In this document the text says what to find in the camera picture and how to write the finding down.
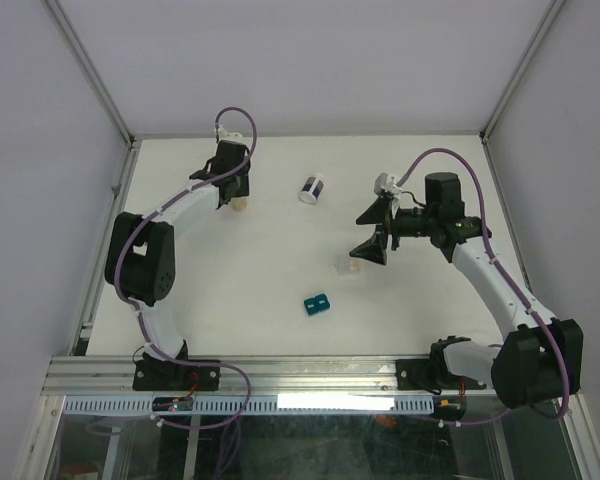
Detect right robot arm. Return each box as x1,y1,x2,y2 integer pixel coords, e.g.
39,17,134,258
349,172,584,409

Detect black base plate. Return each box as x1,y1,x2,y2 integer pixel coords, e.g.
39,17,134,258
132,353,220,392
395,354,490,395

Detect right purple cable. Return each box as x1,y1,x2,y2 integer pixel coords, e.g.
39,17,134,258
397,147,569,427

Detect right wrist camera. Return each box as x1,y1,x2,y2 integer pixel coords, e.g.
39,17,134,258
373,172,401,197

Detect clear pill organizer box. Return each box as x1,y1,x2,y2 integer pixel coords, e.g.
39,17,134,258
334,254,363,277

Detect aluminium mounting rail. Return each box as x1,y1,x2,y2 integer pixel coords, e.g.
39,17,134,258
43,353,579,401

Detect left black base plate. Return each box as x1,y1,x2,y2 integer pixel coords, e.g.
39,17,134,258
132,353,220,392

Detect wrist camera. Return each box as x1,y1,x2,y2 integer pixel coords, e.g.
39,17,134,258
373,172,401,197
215,124,244,144

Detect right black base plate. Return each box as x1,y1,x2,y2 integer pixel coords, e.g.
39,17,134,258
395,354,490,395

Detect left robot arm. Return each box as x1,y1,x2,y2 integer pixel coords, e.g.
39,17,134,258
104,140,251,389

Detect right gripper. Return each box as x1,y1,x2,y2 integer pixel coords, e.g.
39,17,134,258
349,195,437,265

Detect clear pill bottle yellow capsules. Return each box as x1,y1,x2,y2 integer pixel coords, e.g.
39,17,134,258
230,197,249,212

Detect perforated cable tray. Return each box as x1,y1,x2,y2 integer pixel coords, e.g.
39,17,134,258
64,393,435,417

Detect white blue pill bottle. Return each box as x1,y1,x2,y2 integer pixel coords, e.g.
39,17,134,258
298,173,324,205

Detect teal pill organizer box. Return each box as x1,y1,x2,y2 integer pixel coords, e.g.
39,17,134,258
303,293,331,316

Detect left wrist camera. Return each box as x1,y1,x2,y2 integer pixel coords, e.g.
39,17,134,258
215,124,244,144

